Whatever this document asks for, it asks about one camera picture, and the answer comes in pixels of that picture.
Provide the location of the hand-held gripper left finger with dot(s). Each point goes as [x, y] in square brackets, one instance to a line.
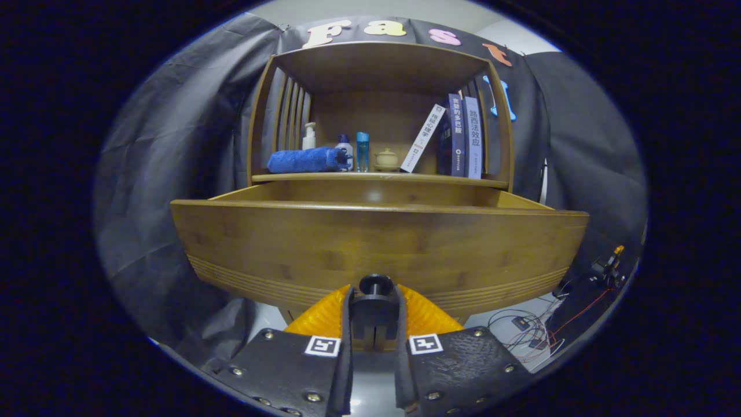
[347, 370]

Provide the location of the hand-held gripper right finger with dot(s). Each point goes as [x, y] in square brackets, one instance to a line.
[402, 370]

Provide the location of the black round drawer knob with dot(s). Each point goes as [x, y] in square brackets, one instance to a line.
[376, 284]

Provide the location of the wooden drawer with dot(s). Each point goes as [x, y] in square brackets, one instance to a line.
[347, 243]

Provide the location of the wooden countertop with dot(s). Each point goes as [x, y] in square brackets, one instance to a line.
[393, 178]

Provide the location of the wooden cabinet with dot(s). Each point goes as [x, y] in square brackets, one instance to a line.
[376, 69]

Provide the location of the small black adapter box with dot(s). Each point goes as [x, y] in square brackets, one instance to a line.
[521, 322]

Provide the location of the beige lidded tea cup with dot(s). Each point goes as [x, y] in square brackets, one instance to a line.
[386, 160]

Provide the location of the blue folded towel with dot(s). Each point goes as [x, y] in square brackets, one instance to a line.
[301, 160]

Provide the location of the clear blue bottle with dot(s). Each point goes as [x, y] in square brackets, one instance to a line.
[362, 153]

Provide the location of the white bottle blue cap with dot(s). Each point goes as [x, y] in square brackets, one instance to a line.
[345, 143]

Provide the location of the white book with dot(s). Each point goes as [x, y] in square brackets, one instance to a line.
[422, 139]

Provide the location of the white pump bottle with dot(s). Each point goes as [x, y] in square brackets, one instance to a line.
[309, 141]

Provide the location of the dark blue book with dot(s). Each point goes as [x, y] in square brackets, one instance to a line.
[456, 136]

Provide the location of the pale purple book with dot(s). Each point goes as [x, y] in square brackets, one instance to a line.
[473, 139]

